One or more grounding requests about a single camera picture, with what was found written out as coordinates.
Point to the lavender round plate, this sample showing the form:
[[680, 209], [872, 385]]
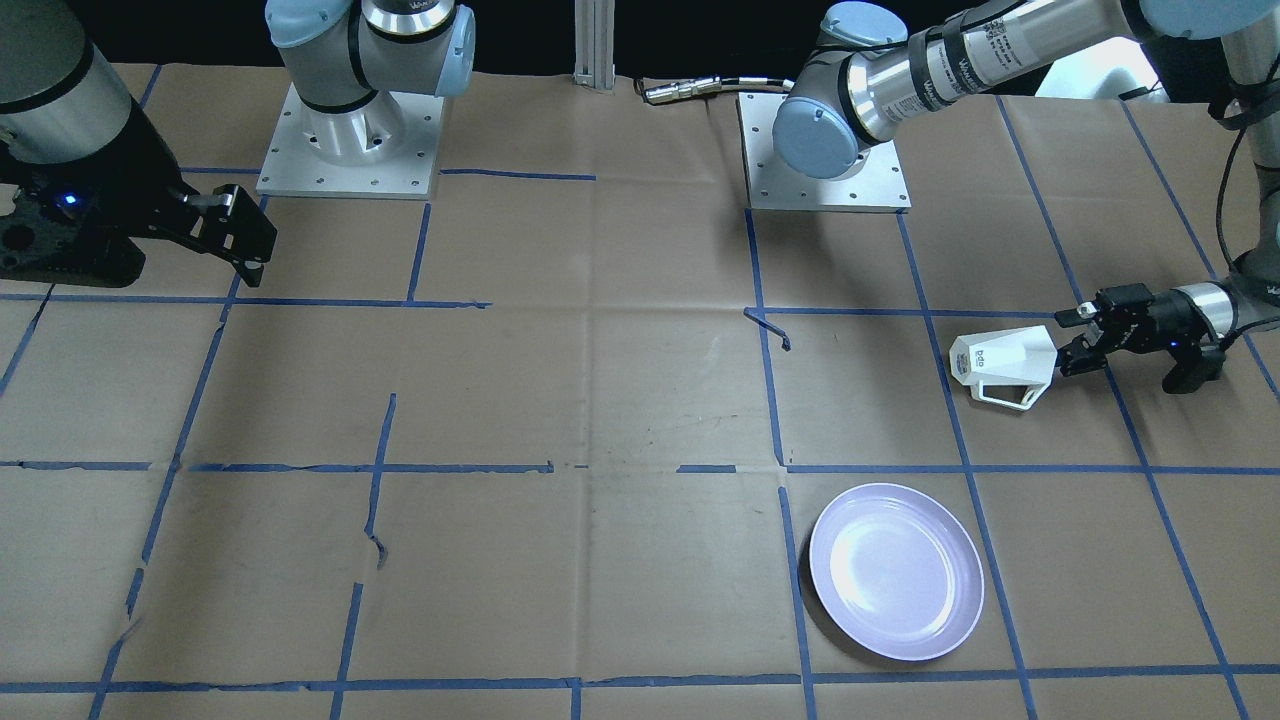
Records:
[[897, 572]]

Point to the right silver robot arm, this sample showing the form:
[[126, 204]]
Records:
[[63, 98]]

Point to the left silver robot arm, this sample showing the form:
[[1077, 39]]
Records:
[[867, 76]]

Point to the aluminium extrusion post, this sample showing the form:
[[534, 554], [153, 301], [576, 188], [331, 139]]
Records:
[[593, 38]]

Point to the white faceted cup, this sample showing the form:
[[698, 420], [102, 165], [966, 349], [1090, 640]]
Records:
[[1011, 368]]

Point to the braided metal cable connector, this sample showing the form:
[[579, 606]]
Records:
[[688, 89]]

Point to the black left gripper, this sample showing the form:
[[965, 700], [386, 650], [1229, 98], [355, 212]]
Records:
[[1152, 318]]

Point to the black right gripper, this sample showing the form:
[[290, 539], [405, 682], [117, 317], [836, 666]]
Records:
[[140, 172]]

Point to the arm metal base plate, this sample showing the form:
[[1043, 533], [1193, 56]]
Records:
[[800, 156], [388, 149]]

